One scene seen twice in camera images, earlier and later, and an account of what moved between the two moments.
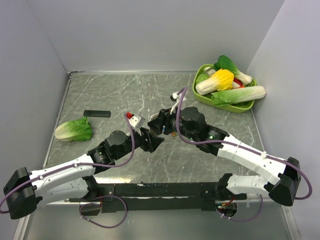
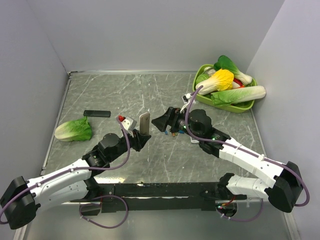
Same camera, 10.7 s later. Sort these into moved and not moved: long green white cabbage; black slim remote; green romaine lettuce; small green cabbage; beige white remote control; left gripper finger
Moved: left gripper finger; beige white remote control
Not moved: small green cabbage; black slim remote; green romaine lettuce; long green white cabbage
